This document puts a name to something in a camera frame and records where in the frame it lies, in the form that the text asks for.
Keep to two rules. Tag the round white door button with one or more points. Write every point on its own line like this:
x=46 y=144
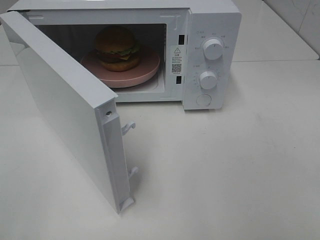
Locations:
x=203 y=100

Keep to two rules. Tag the pink round plate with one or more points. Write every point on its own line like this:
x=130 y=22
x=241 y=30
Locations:
x=148 y=66

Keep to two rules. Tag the white microwave door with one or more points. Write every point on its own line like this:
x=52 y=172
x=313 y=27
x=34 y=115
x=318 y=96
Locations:
x=78 y=107

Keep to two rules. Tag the burger with lettuce and cheese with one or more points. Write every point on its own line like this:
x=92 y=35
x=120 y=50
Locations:
x=117 y=48

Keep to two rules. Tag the lower white microwave knob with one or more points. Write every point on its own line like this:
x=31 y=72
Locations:
x=208 y=80

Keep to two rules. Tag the white microwave knob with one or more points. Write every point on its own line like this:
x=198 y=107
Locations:
x=213 y=48
x=208 y=80

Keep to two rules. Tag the white microwave oven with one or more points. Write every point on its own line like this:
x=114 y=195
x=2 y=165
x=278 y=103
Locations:
x=175 y=29

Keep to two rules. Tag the upper white microwave knob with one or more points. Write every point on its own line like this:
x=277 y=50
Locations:
x=213 y=48

